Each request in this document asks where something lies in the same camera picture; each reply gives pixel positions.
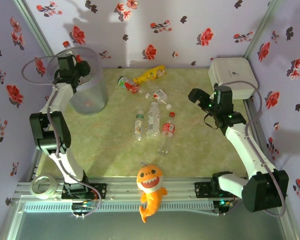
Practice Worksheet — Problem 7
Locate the small white cap bottle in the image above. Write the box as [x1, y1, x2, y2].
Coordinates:
[152, 89, 172, 110]

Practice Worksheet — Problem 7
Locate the clear unlabelled plastic bottle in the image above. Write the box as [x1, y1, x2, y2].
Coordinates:
[139, 81, 159, 99]

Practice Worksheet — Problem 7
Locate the clear bottle white label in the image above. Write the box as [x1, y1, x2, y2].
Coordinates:
[146, 101, 161, 138]

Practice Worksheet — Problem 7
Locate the bottle with red green label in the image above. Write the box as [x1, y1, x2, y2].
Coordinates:
[117, 75, 141, 95]

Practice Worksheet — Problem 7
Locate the yellow plastic bottle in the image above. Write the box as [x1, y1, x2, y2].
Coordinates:
[132, 64, 167, 85]

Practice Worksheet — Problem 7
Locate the clear bottle green cap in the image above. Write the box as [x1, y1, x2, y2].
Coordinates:
[132, 109, 145, 142]

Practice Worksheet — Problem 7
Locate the transparent plastic bin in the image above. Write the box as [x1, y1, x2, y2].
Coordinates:
[47, 47, 110, 116]

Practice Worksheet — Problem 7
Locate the white lidded plastic box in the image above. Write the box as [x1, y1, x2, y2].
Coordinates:
[207, 57, 258, 101]

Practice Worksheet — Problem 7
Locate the orange shark plush toy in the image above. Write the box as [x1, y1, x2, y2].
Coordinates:
[136, 162, 168, 224]

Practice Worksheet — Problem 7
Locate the clear tape roll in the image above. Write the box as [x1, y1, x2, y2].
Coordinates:
[29, 174, 59, 200]

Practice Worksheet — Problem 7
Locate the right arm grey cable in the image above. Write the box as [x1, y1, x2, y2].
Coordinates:
[222, 81, 287, 218]

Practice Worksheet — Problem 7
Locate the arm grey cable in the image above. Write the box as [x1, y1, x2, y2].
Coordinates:
[21, 55, 103, 220]
[222, 81, 287, 218]

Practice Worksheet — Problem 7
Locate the left arm grey cable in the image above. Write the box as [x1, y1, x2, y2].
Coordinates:
[21, 55, 103, 220]

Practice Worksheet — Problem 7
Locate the aluminium corner post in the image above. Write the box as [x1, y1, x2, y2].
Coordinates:
[243, 0, 282, 60]
[13, 0, 56, 60]

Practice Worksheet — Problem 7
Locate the aluminium frame rail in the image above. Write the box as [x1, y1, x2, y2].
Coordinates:
[13, 176, 288, 201]

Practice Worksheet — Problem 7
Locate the white slotted cable duct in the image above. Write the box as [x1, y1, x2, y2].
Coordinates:
[23, 201, 215, 213]

